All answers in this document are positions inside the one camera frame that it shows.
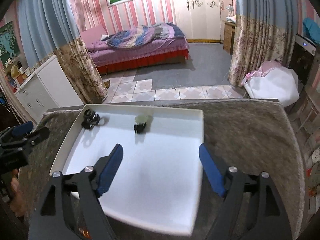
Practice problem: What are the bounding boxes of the blue floral curtain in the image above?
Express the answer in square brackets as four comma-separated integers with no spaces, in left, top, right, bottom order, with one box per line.
[228,0,298,86]
[17,0,107,103]

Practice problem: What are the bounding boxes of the white and pink bag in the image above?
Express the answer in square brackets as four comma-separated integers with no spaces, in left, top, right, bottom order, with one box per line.
[241,60,299,107]

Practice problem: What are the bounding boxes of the jade pendant black cord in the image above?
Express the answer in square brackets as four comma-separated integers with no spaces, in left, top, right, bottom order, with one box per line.
[133,114,154,134]

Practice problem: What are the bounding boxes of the left hand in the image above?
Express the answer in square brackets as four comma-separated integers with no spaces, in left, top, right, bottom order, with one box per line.
[9,169,27,217]

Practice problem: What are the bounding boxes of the table lamp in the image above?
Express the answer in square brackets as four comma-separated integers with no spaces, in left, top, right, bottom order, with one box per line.
[226,4,234,17]

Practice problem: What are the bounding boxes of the right blue floral curtain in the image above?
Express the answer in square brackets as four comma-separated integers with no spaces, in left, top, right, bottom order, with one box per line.
[228,0,298,86]

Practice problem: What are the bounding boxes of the green wall poster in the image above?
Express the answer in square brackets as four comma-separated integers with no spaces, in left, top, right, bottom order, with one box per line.
[0,21,20,66]

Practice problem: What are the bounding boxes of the left blue floral curtain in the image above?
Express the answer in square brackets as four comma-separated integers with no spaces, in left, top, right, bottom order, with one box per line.
[17,0,107,103]

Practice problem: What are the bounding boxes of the white cabinet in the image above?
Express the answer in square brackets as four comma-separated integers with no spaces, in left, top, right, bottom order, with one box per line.
[15,55,84,122]

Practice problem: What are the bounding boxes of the wooden desk with drawers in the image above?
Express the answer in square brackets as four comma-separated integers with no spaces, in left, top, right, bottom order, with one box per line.
[223,20,236,55]

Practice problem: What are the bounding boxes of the black hair claw clip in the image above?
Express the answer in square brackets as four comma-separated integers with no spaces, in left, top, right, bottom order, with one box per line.
[81,109,106,130]

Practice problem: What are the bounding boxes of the white wardrobe with decals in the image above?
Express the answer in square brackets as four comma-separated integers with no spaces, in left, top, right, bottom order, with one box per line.
[173,0,221,43]

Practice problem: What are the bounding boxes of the blue cloth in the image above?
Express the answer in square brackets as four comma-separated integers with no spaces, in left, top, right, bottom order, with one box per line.
[303,17,320,44]

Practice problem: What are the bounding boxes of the black appliance with panel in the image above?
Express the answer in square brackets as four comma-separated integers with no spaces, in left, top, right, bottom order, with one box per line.
[289,34,316,85]

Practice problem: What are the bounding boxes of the white shallow tray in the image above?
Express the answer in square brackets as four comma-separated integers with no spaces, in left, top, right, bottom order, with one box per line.
[51,104,204,236]

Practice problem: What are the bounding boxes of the bed with purple cover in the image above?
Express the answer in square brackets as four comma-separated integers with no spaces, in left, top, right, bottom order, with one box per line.
[86,34,189,75]

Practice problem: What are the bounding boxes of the striped purple quilt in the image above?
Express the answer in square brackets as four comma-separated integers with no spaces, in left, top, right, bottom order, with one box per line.
[106,22,185,49]

